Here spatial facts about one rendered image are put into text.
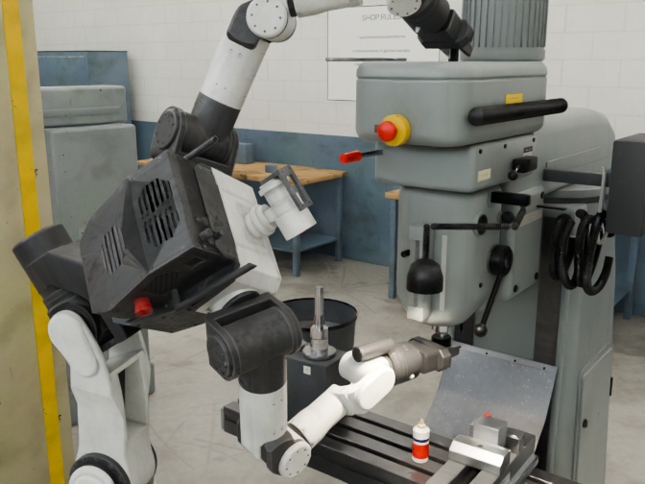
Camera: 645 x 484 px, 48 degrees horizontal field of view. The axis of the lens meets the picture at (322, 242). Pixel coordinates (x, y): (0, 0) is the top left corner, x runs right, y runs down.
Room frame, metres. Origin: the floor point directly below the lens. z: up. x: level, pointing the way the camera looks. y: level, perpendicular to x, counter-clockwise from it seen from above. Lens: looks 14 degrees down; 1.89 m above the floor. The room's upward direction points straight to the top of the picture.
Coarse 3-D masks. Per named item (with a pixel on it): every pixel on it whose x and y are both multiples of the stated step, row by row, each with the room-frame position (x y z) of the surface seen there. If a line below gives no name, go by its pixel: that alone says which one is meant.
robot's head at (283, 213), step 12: (288, 180) 1.35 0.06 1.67; (264, 192) 1.32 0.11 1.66; (276, 192) 1.32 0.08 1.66; (276, 204) 1.32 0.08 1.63; (288, 204) 1.31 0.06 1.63; (264, 216) 1.33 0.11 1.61; (276, 216) 1.32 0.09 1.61; (288, 216) 1.30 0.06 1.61; (300, 216) 1.31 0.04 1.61; (312, 216) 1.33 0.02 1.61; (264, 228) 1.32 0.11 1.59; (288, 228) 1.30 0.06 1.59; (300, 228) 1.30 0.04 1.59
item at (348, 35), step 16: (336, 16) 7.00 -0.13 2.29; (352, 16) 6.89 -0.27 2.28; (368, 16) 6.78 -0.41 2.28; (384, 16) 6.68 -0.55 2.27; (336, 32) 7.00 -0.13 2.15; (352, 32) 6.88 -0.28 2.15; (368, 32) 6.78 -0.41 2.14; (384, 32) 6.68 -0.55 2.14; (400, 32) 6.57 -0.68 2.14; (336, 48) 7.00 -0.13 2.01; (352, 48) 6.88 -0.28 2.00; (368, 48) 6.78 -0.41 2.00; (384, 48) 6.68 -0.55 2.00; (400, 48) 6.57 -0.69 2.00; (416, 48) 6.48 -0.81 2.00; (336, 64) 7.00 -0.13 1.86; (352, 64) 6.88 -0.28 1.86; (336, 80) 7.00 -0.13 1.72; (352, 80) 6.88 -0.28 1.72; (336, 96) 6.99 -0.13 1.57; (352, 96) 6.88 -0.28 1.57
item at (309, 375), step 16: (304, 352) 1.80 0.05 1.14; (336, 352) 1.83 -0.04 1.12; (288, 368) 1.80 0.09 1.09; (304, 368) 1.77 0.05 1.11; (320, 368) 1.75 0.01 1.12; (336, 368) 1.78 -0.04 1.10; (288, 384) 1.80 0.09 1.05; (304, 384) 1.77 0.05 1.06; (320, 384) 1.75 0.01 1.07; (336, 384) 1.78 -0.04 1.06; (288, 400) 1.80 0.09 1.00; (304, 400) 1.77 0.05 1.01; (288, 416) 1.80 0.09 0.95
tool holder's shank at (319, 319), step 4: (316, 288) 1.81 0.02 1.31; (320, 288) 1.81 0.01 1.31; (316, 292) 1.81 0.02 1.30; (320, 292) 1.81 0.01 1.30; (316, 296) 1.81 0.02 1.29; (320, 296) 1.81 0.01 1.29; (316, 300) 1.81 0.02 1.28; (320, 300) 1.81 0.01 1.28; (316, 304) 1.81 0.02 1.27; (320, 304) 1.81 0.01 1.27; (316, 308) 1.81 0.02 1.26; (320, 308) 1.81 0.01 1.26; (316, 312) 1.81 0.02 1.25; (320, 312) 1.81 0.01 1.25; (316, 316) 1.81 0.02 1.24; (320, 316) 1.81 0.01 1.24; (316, 320) 1.81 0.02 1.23; (320, 320) 1.80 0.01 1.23; (316, 324) 1.80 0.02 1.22; (320, 324) 1.80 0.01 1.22; (324, 324) 1.81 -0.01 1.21
